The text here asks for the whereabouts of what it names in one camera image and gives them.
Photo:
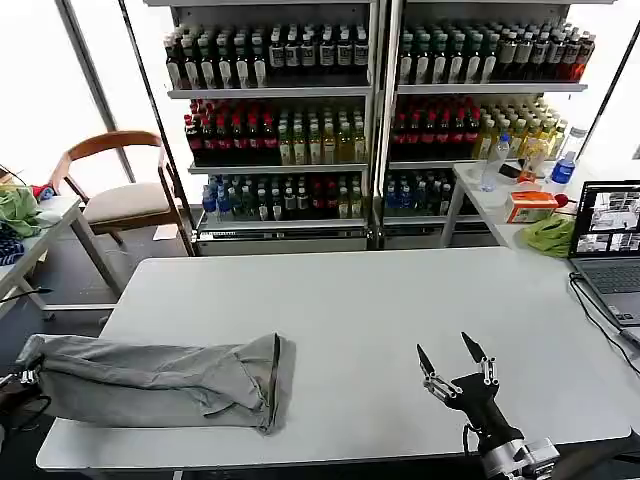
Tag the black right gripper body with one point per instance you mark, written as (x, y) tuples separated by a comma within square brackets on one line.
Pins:
[(482, 405)]

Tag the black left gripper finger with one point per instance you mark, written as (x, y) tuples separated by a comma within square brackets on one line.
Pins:
[(29, 376)]

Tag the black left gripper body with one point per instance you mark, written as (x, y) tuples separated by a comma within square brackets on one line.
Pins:
[(9, 405)]

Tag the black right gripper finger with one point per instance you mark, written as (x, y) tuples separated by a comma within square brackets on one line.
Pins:
[(427, 362), (472, 347)]

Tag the grey printed t-shirt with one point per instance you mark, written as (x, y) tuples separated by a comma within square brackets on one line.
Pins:
[(150, 380)]

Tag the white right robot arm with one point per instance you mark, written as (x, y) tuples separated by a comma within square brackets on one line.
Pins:
[(520, 460)]

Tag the blue patterned cloth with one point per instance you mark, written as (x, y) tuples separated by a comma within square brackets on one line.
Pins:
[(9, 247)]

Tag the green crumpled cloth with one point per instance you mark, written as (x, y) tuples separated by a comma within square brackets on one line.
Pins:
[(550, 235), (20, 210)]

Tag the white side table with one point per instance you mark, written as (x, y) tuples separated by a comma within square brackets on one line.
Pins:
[(492, 210)]

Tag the orange tissue box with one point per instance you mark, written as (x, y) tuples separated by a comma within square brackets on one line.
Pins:
[(530, 207)]

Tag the grey side table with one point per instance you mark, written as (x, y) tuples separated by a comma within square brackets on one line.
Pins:
[(55, 225)]

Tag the grey open laptop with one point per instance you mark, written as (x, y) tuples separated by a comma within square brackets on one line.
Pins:
[(610, 260)]

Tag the small red object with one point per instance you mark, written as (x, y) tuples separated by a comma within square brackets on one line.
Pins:
[(562, 200)]

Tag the black phone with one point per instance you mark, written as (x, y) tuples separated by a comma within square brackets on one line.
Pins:
[(510, 171)]

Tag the clear water bottle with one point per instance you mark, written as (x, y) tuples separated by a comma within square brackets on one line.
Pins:
[(492, 165)]

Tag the small orange packet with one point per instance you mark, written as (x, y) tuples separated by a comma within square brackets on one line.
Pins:
[(530, 172)]

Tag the red and blue cloth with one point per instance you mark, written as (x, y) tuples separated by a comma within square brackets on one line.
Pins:
[(45, 192)]

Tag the white paper sheet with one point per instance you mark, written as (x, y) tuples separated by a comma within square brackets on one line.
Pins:
[(166, 233)]

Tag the blue label water bottle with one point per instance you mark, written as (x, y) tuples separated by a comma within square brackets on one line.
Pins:
[(564, 170)]

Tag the wooden chair with cushion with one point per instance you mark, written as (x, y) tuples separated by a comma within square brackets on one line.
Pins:
[(127, 200)]

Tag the clear glass jar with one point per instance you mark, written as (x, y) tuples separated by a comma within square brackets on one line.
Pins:
[(576, 140)]

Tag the shelf of bottles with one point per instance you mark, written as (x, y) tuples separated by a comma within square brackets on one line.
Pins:
[(272, 125), (480, 100)]

